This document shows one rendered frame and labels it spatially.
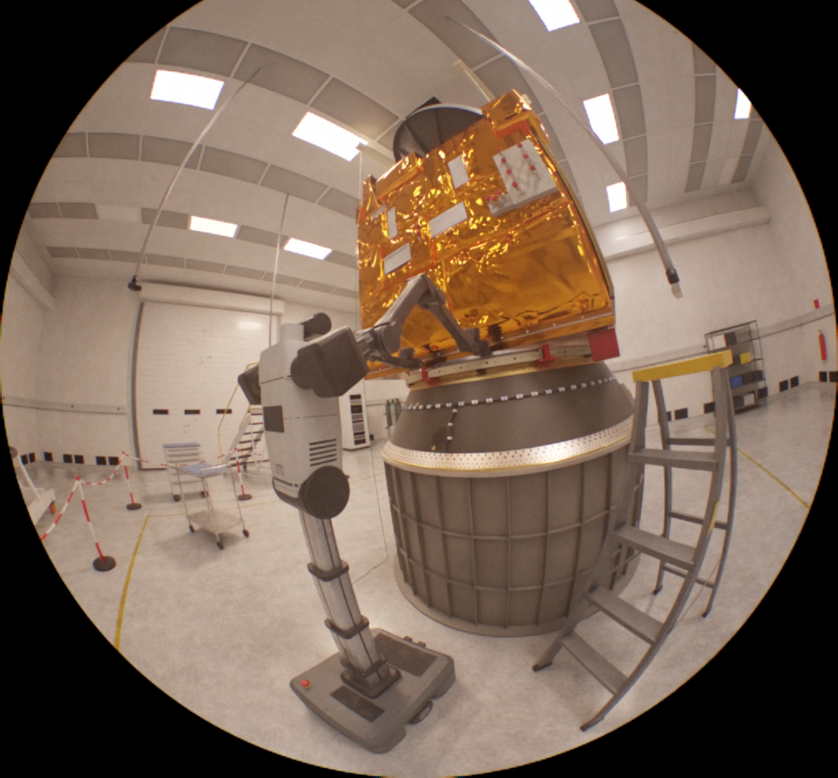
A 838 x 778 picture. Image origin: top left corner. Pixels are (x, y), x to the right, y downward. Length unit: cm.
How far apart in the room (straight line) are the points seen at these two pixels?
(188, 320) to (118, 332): 240
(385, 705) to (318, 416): 126
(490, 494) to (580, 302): 103
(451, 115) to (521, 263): 188
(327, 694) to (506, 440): 153
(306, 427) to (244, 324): 818
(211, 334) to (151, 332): 198
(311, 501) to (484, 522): 94
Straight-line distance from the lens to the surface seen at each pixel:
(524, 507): 136
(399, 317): 78
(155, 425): 838
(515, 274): 148
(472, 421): 139
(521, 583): 165
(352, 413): 891
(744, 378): 725
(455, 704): 167
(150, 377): 844
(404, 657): 155
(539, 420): 135
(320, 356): 53
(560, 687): 172
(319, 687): 152
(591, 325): 136
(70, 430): 950
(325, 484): 73
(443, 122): 296
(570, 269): 140
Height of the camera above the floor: 154
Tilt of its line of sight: 9 degrees up
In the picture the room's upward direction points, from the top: 6 degrees counter-clockwise
